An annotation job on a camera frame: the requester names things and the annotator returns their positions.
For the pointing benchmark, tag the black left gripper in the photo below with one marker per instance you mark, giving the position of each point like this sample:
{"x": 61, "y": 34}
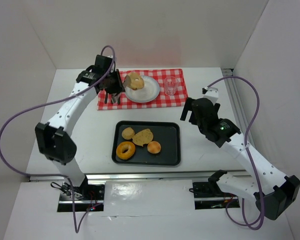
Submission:
{"x": 113, "y": 88}

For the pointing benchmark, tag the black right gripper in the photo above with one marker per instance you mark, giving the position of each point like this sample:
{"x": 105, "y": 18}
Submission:
{"x": 190, "y": 112}

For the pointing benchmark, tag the pale bagel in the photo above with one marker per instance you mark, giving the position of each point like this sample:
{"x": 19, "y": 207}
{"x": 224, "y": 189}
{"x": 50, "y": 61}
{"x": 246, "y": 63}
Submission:
{"x": 135, "y": 81}

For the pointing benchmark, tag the orange glazed donut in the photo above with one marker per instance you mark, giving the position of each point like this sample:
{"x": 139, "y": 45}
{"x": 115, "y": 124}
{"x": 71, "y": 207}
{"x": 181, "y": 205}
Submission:
{"x": 125, "y": 150}

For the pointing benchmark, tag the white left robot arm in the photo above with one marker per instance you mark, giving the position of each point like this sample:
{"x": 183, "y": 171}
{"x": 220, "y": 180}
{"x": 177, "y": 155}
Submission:
{"x": 54, "y": 137}

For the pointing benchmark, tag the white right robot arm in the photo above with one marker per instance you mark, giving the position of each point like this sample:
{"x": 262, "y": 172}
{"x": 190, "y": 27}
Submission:
{"x": 271, "y": 190}

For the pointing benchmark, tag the flat bread slice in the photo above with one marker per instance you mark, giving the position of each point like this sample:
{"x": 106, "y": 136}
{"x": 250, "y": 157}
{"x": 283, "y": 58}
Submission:
{"x": 143, "y": 137}

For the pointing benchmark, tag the round bread bun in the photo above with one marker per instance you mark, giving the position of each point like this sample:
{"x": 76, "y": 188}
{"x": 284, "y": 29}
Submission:
{"x": 154, "y": 147}

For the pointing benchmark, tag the white plate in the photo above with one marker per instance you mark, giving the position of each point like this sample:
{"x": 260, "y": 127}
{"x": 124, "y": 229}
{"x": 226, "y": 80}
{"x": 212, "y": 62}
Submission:
{"x": 148, "y": 93}

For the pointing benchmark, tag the clear drinking glass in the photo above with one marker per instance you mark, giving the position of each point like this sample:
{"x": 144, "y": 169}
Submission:
{"x": 170, "y": 85}

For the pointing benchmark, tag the black baking tray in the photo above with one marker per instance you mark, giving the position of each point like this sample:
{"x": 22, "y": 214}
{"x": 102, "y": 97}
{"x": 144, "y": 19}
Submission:
{"x": 167, "y": 134}

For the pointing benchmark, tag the small round muffin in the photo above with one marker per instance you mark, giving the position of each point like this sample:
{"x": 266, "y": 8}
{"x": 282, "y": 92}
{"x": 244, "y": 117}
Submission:
{"x": 128, "y": 133}

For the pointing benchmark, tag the aluminium side rail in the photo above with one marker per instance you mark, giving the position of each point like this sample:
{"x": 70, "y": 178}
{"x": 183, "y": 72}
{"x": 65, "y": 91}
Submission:
{"x": 236, "y": 103}

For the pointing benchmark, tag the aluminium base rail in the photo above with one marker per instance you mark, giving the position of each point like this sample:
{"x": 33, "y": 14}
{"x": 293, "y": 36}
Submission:
{"x": 142, "y": 176}

